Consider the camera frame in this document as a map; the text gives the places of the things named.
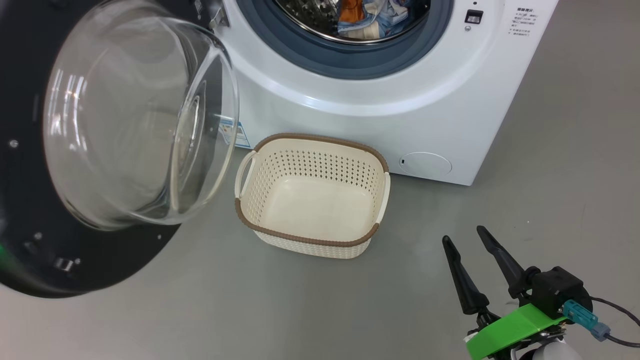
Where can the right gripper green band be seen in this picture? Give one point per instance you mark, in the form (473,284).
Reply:
(505,332)

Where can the blue bear-print garment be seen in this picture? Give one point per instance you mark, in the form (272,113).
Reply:
(350,12)
(400,15)

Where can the black round glass washer door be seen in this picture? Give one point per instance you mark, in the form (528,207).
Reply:
(30,225)

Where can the white front-load washing machine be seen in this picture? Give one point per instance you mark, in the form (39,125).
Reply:
(350,115)

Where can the black door latch socket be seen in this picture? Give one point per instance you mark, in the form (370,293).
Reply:
(473,16)

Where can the stainless steel washing machine drum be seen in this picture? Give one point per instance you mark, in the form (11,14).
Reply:
(310,20)

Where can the round white filter cover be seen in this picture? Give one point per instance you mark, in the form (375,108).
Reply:
(425,164)

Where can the cream perforated laundry basket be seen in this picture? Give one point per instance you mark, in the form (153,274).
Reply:
(310,210)

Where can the printed warning text label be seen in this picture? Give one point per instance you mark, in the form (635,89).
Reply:
(522,22)

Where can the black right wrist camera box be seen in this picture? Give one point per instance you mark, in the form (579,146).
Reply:
(555,290)

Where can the teal right camera connector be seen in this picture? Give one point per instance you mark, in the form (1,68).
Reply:
(582,317)

